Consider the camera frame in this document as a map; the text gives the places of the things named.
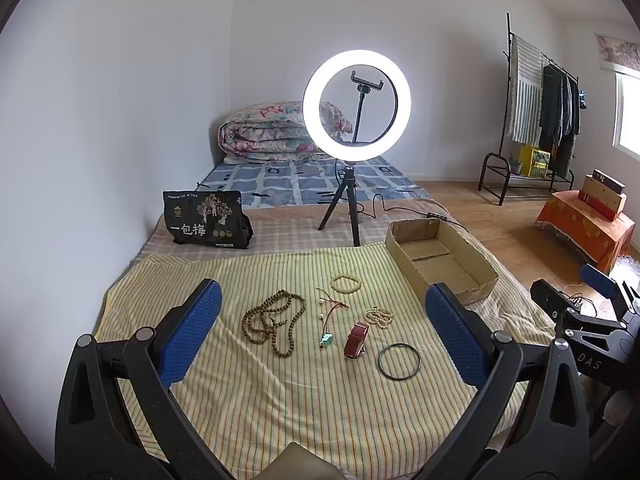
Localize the beige plaid blanket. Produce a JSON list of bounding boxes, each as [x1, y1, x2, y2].
[[127, 199, 556, 331]]

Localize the orange cloth covered stand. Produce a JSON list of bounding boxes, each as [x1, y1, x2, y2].
[[535, 190, 636, 276]]

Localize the cardboard box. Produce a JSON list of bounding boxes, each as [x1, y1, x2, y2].
[[384, 218, 499, 307]]

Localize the red strap watch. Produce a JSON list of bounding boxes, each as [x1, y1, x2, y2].
[[344, 322, 371, 359]]

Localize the black power cable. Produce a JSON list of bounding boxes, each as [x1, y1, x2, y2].
[[336, 167, 476, 241]]

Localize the tan cardboard carton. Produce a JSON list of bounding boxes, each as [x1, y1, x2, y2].
[[580, 175, 627, 221]]

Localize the striped hanging towel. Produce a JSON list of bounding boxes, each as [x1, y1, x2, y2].
[[510, 35, 545, 145]]

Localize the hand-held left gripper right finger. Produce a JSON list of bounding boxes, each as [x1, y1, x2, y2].
[[412, 282, 592, 480]]

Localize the dark hanging clothes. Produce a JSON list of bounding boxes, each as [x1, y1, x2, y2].
[[539, 62, 582, 178]]

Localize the red cord pendant necklace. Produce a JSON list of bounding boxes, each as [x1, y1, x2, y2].
[[316, 287, 351, 349]]

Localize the black printed bag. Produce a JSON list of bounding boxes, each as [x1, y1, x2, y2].
[[162, 190, 254, 250]]

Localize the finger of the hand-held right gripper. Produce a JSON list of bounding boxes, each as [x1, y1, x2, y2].
[[530, 280, 598, 319], [580, 263, 621, 302]]

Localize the bubble wrap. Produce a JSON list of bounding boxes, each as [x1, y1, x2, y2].
[[612, 255, 640, 281]]

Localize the yellow box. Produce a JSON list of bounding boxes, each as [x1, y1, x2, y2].
[[519, 145, 551, 178]]

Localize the ring light on black tripod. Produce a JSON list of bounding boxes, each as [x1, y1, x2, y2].
[[302, 50, 412, 248]]

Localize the black bangle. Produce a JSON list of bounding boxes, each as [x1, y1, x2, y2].
[[377, 342, 421, 382]]

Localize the yellow striped cloth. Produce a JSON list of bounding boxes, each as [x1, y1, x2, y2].
[[94, 245, 556, 477]]

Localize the black clothes rack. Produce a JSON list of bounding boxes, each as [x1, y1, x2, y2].
[[477, 12, 581, 206]]

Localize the black phone holder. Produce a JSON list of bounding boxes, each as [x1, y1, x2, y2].
[[350, 70, 385, 144]]

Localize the blue patterned bed sheet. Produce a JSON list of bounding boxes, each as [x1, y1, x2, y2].
[[197, 155, 426, 210]]

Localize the folded floral quilt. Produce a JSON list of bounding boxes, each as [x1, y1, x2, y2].
[[218, 101, 353, 165]]

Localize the dark flat gift box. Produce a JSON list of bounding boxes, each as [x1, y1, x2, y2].
[[592, 169, 627, 195]]

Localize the yellow bead bracelet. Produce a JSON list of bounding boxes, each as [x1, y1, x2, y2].
[[330, 273, 362, 294]]

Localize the patterned window valance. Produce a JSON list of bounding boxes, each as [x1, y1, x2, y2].
[[595, 33, 640, 78]]

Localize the window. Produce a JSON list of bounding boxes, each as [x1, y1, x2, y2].
[[614, 72, 640, 158]]

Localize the cream bead bracelet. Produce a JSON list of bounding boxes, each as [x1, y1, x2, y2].
[[364, 306, 394, 331]]

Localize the brown wooden bead necklace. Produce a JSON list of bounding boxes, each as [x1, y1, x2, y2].
[[242, 289, 307, 359]]

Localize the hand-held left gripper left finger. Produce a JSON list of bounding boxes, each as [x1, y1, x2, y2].
[[54, 278, 237, 480]]

